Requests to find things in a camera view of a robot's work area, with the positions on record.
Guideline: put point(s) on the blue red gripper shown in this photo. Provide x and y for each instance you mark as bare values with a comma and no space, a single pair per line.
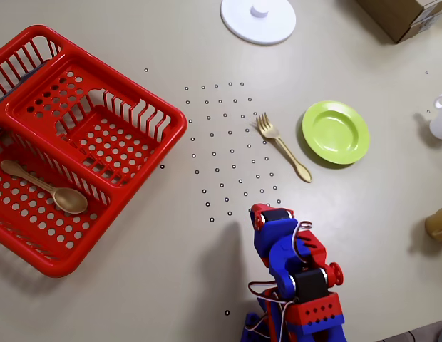
274,216

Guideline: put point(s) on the wooden spoon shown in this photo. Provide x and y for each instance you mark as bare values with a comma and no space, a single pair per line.
69,201
271,132

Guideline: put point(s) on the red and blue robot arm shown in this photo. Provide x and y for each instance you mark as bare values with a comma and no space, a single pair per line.
319,311

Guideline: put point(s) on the blue and red robot base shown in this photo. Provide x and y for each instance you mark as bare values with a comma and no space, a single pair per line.
250,329

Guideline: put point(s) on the green plastic plate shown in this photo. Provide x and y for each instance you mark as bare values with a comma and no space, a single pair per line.
335,132

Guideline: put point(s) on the tan plastic cup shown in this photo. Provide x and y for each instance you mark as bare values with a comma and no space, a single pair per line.
440,222

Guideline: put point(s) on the white round lid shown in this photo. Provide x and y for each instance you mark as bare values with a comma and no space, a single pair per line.
242,21

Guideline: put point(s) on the red plastic dish rack basket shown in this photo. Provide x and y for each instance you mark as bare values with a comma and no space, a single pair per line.
60,267

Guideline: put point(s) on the brown cardboard box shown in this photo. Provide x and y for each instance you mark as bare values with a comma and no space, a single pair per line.
392,14

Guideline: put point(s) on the gray plastic utensil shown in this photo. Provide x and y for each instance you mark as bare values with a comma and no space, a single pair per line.
30,74

